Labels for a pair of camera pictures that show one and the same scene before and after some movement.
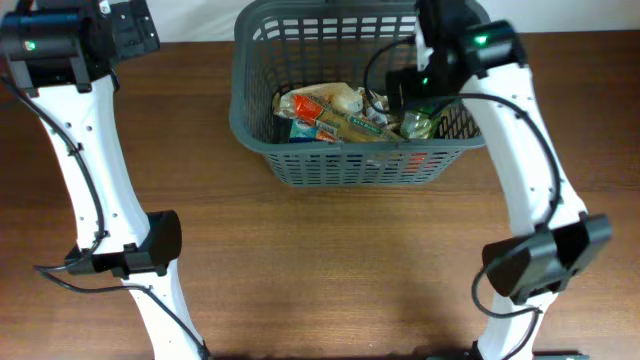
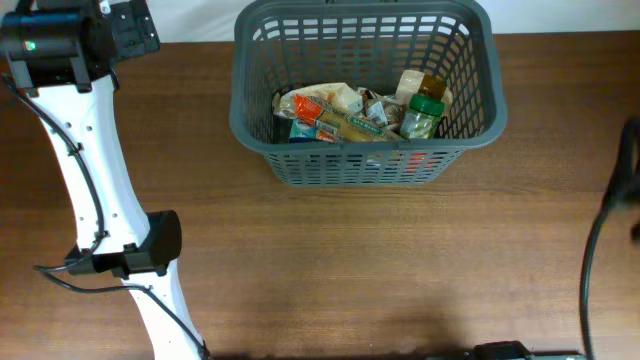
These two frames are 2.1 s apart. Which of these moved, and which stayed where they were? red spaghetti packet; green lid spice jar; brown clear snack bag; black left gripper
Moved: brown clear snack bag
Stayed: green lid spice jar; red spaghetti packet; black left gripper
